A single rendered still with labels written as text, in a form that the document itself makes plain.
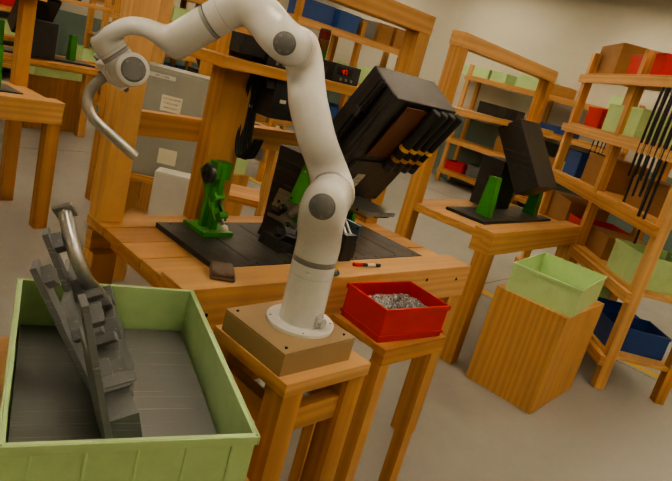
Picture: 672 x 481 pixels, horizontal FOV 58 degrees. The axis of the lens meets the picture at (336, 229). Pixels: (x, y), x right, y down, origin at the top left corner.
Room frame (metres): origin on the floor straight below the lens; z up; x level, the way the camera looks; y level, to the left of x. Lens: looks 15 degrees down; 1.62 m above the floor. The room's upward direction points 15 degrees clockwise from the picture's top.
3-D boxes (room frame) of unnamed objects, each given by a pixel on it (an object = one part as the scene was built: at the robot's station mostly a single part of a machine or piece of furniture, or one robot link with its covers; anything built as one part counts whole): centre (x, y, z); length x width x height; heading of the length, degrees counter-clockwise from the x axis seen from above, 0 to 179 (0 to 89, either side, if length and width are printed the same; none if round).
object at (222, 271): (1.79, 0.31, 0.91); 0.10 x 0.08 x 0.03; 16
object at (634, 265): (4.99, -2.14, 1.19); 2.30 x 0.55 x 2.39; 2
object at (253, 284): (2.21, -0.09, 0.82); 1.50 x 0.14 x 0.15; 137
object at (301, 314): (1.56, 0.03, 1.01); 0.19 x 0.19 x 0.18
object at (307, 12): (8.42, 0.51, 1.14); 2.45 x 0.55 x 2.28; 142
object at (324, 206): (1.53, 0.04, 1.22); 0.19 x 0.12 x 0.24; 175
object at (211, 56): (2.57, 0.31, 1.52); 0.90 x 0.25 x 0.04; 137
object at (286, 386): (1.56, 0.03, 0.83); 0.32 x 0.32 x 0.04; 49
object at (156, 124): (2.65, 0.39, 1.23); 1.30 x 0.05 x 0.09; 137
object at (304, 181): (2.30, 0.12, 1.17); 0.13 x 0.12 x 0.20; 137
